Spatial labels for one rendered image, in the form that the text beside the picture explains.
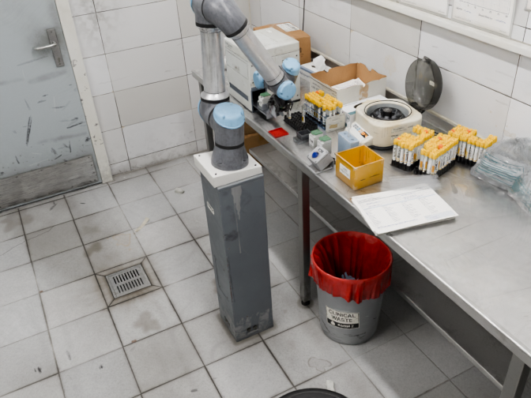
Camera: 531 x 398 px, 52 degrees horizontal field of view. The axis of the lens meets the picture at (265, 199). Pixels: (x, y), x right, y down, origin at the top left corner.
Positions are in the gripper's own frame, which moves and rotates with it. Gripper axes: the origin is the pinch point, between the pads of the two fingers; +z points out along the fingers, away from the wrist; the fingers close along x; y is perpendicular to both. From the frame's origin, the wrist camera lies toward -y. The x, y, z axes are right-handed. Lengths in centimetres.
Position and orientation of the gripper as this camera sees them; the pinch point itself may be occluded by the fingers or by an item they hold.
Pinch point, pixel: (273, 112)
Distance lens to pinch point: 256.7
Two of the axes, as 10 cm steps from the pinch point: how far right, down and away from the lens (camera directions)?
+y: 4.2, 8.3, -3.7
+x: 8.9, -3.0, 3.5
